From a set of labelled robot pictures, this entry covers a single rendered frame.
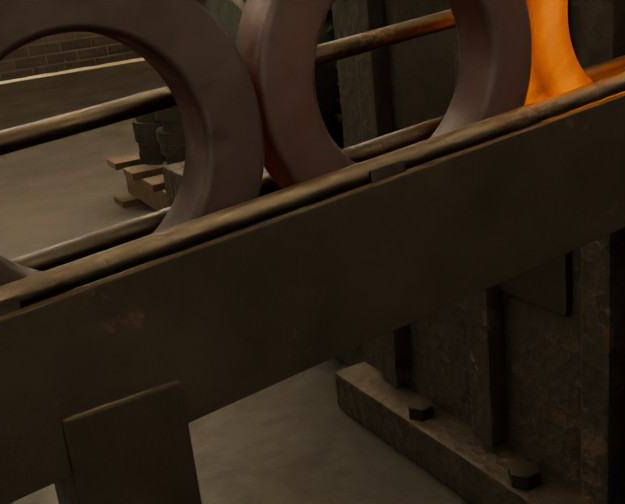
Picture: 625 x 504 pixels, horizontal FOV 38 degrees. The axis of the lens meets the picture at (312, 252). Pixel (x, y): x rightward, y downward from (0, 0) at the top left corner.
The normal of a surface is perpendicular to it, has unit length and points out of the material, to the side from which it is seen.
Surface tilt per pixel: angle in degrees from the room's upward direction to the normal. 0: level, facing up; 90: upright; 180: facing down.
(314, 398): 0
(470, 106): 57
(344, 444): 0
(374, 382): 0
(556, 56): 90
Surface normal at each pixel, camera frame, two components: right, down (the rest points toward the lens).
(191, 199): -0.78, -0.28
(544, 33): 0.51, 0.24
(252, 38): -0.84, -0.06
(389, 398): -0.10, -0.94
